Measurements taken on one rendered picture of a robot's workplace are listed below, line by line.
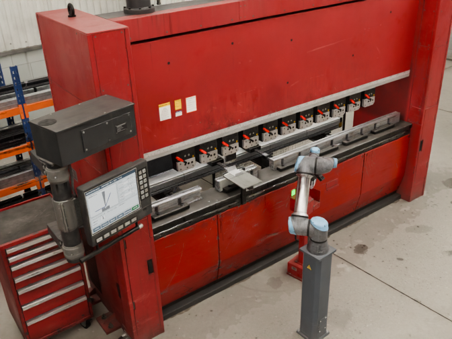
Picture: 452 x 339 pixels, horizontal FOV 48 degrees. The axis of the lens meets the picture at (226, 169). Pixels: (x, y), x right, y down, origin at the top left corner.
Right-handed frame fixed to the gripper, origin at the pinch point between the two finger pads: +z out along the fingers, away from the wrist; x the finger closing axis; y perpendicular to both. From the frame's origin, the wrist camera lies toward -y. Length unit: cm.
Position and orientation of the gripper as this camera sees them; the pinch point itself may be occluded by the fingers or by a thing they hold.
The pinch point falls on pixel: (312, 187)
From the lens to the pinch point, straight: 417.7
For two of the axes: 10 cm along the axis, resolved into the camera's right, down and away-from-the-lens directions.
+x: -6.8, 3.6, -6.4
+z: -0.3, 8.6, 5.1
